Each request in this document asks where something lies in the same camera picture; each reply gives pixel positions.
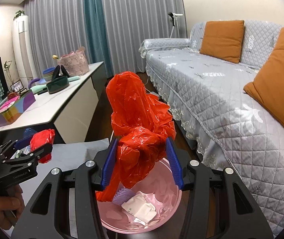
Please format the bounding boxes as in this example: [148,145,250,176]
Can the orange cushion far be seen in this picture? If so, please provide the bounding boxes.
[200,20,245,64]

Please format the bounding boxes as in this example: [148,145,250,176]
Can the bamboo plant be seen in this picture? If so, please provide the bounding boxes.
[3,61,15,84]

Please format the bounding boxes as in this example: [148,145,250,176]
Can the left hand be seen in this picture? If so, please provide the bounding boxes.
[0,185,25,230]

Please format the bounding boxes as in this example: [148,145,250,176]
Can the orange cushion near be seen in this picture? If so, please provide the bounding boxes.
[242,26,284,152]

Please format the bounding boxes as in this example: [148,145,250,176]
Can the teal curtain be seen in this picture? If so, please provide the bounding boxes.
[83,0,113,78]

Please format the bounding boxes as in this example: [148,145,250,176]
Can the dark green round tin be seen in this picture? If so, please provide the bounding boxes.
[46,76,69,94]

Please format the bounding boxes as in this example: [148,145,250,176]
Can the small photo frame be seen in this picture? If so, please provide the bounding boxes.
[10,80,25,93]

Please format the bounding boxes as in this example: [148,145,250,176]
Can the pink trash bin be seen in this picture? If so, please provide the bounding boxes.
[98,158,182,234]

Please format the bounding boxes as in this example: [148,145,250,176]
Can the pink lace basket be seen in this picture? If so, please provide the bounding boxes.
[57,46,89,77]

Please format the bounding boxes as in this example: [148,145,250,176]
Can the colourful gift box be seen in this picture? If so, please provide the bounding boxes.
[0,90,36,127]

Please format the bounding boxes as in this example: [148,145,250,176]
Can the grey curtain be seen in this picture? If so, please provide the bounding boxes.
[24,0,186,75]

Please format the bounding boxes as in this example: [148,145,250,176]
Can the white standing air conditioner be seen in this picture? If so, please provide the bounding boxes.
[12,15,38,88]

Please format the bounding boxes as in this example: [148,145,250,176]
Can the cream paper bag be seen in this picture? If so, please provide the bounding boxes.
[121,194,157,223]

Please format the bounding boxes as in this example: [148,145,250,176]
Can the black hat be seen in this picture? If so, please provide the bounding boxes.
[51,65,70,81]

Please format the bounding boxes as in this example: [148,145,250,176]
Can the white coffee table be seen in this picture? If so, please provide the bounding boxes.
[0,62,106,144]

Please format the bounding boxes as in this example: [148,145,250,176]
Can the orange cushion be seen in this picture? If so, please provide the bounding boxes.
[200,20,245,64]
[242,26,284,152]

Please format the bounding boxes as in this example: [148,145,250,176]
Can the blue plastic bag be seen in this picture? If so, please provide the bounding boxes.
[23,127,37,138]

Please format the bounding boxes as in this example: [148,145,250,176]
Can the small red plastic bag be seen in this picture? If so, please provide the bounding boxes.
[30,129,55,164]

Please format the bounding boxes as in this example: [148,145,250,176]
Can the grey quilted sofa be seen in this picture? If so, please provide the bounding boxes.
[139,20,284,238]

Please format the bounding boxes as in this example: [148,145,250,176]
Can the large red plastic bag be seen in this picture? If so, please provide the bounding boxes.
[96,71,176,202]

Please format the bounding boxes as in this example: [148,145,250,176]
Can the grey table mat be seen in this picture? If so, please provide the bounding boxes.
[20,138,109,204]

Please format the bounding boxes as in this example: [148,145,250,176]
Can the stacked coloured bowls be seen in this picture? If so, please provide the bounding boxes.
[39,67,55,84]

